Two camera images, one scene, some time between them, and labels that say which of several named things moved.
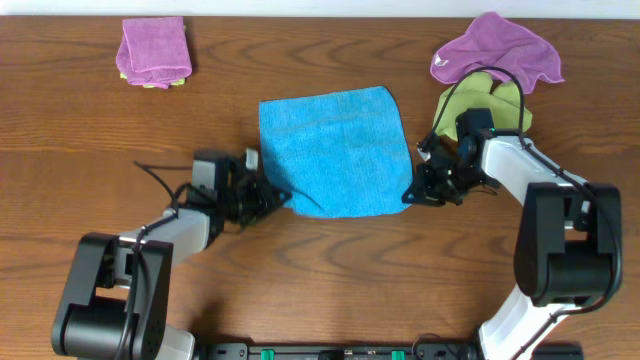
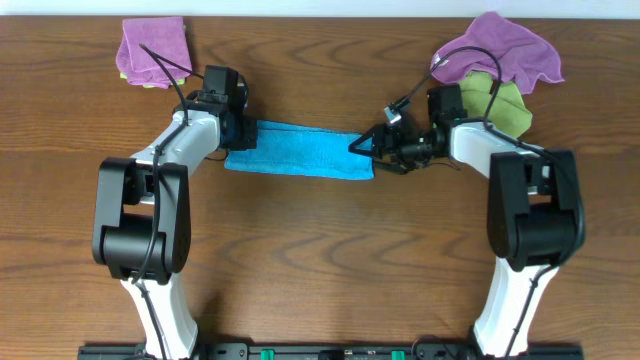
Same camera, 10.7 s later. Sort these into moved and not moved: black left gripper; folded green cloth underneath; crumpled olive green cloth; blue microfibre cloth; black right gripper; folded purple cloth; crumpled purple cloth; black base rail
Moved: black right gripper; black left gripper; blue microfibre cloth
Not moved: crumpled purple cloth; crumpled olive green cloth; black base rail; folded green cloth underneath; folded purple cloth
